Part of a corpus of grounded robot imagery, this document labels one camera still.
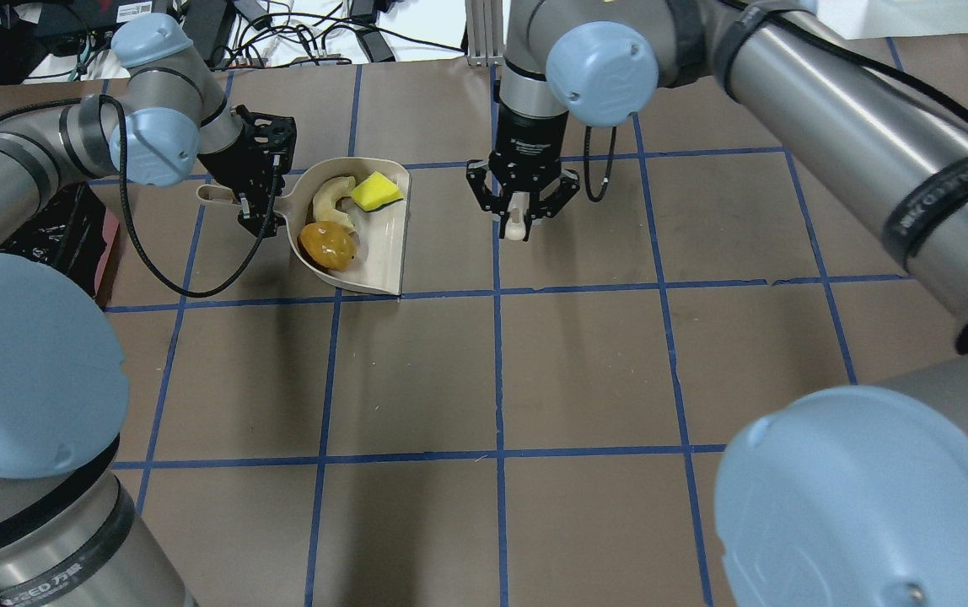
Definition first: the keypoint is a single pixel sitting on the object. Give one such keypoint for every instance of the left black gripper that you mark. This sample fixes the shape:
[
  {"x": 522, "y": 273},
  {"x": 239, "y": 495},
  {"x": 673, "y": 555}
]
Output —
[{"x": 228, "y": 165}]

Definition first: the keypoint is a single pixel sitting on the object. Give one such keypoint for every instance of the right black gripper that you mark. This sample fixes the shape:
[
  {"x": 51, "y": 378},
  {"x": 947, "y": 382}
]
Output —
[{"x": 529, "y": 135}]

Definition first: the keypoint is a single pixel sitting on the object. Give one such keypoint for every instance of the white hand brush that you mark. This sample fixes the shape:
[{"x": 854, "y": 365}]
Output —
[{"x": 517, "y": 226}]

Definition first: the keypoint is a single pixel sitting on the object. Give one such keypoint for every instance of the pale melon rind slice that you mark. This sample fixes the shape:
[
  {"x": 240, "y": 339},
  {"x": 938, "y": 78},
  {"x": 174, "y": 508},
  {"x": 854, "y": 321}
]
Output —
[{"x": 326, "y": 199}]

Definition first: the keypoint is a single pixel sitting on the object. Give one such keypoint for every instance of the yellow sponge piece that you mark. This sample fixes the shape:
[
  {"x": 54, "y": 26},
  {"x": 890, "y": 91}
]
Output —
[{"x": 375, "y": 192}]

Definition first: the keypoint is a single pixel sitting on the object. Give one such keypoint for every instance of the white plastic dustpan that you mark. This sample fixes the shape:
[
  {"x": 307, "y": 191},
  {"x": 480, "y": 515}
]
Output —
[{"x": 284, "y": 269}]

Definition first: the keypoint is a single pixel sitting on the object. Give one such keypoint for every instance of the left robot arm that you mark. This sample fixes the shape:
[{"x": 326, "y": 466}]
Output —
[{"x": 70, "y": 534}]

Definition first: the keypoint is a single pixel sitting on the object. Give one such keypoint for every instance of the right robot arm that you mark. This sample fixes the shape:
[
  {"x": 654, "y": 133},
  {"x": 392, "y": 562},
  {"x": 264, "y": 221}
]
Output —
[{"x": 854, "y": 495}]

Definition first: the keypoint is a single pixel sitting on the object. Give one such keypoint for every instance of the bin with black bag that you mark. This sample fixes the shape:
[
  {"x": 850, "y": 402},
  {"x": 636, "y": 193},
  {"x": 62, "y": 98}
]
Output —
[{"x": 71, "y": 234}]

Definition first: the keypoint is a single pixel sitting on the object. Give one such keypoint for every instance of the aluminium frame post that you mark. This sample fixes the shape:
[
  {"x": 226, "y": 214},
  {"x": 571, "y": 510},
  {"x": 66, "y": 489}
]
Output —
[{"x": 485, "y": 32}]

